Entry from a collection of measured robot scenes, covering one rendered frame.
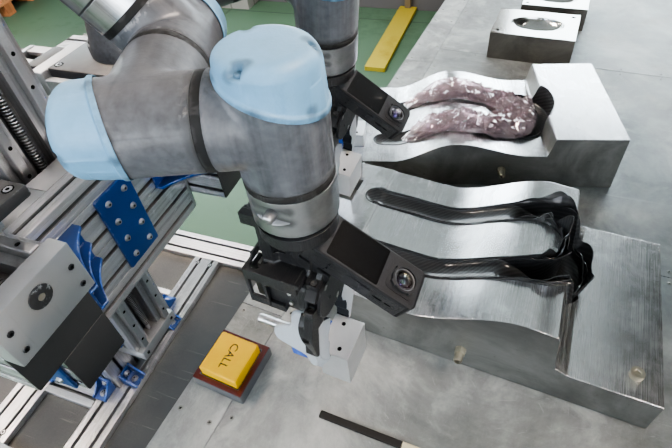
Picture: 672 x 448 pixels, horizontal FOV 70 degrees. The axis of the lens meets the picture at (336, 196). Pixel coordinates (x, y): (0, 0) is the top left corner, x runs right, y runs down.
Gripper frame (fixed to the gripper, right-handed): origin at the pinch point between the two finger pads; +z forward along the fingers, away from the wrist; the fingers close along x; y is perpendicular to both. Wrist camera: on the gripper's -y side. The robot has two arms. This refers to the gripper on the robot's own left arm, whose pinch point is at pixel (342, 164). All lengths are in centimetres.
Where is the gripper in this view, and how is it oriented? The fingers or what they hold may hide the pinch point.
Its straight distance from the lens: 77.5
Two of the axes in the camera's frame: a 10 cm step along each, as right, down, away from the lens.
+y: -9.1, -3.2, 2.4
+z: 0.1, 5.8, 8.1
